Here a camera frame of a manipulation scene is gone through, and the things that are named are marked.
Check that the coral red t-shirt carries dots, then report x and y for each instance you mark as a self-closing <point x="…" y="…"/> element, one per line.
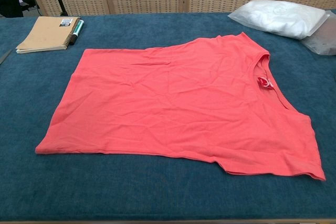
<point x="170" y="103"/>

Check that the blue carpet table mat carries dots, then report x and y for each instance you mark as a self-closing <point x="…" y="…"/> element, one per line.
<point x="168" y="195"/>

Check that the green white marker pen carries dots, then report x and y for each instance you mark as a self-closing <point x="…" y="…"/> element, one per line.
<point x="78" y="28"/>

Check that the white garment in plastic bag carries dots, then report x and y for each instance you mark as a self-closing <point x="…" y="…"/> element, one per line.
<point x="281" y="16"/>

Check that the tan spiral notebook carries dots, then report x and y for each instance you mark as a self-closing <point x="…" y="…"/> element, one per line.
<point x="44" y="33"/>

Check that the clear plastic bag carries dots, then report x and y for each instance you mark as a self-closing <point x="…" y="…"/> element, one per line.
<point x="323" y="43"/>

